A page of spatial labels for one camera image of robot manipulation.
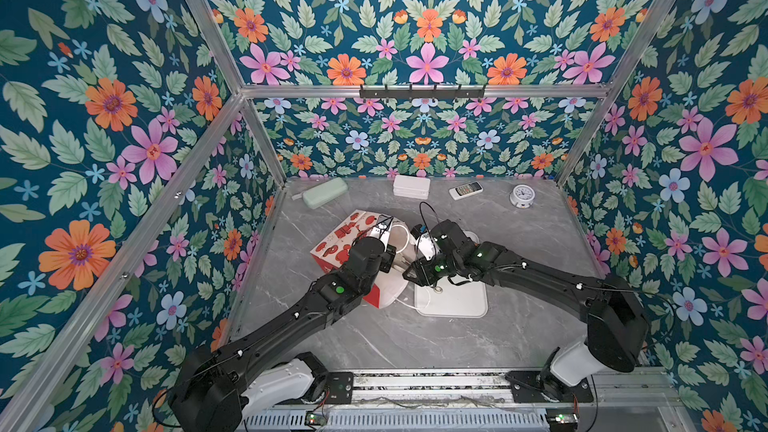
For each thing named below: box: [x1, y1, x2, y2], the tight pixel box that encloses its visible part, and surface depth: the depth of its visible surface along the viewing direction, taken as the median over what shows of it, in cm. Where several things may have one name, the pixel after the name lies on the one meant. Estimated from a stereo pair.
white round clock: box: [509, 184, 536, 209], surface depth 113 cm
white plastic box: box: [393, 175, 431, 200], surface depth 116 cm
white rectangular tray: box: [414, 277, 488, 319], surface depth 90 cm
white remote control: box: [448, 181, 484, 201], surface depth 117 cm
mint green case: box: [303, 177, 349, 209], surface depth 116 cm
